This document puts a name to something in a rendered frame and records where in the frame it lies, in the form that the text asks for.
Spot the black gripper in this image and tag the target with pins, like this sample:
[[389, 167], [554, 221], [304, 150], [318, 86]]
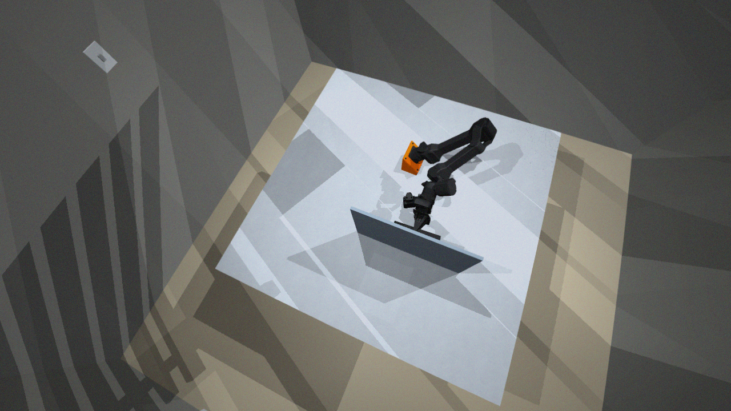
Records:
[[423, 209]]

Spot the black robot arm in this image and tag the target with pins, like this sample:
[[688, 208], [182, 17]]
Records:
[[482, 130]]

